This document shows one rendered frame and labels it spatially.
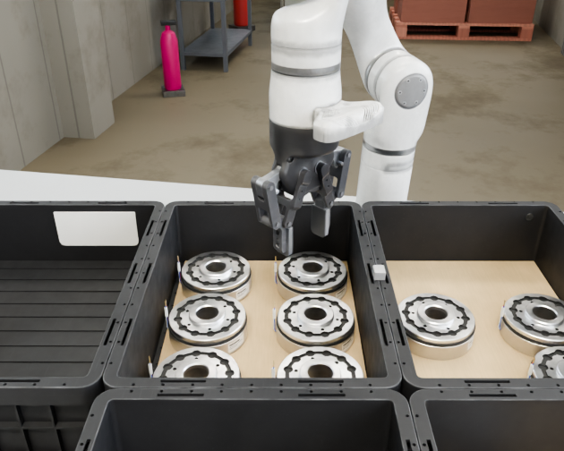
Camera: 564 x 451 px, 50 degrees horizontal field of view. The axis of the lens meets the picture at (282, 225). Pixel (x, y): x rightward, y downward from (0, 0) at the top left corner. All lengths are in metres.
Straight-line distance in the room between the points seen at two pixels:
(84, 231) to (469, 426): 0.63
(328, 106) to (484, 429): 0.35
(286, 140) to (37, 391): 0.35
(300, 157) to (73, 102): 3.29
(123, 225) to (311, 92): 0.46
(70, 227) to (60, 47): 2.85
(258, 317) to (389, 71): 0.43
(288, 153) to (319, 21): 0.13
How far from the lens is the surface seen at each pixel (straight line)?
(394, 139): 1.02
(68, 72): 3.82
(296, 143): 0.62
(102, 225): 0.98
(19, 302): 0.96
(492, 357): 0.84
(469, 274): 0.98
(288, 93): 0.61
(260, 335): 0.82
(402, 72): 0.98
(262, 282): 0.92
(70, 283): 0.98
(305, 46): 0.59
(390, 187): 1.07
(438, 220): 0.97
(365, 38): 1.01
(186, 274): 0.89
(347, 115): 0.59
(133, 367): 0.71
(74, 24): 3.72
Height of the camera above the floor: 1.36
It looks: 30 degrees down
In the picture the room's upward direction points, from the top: straight up
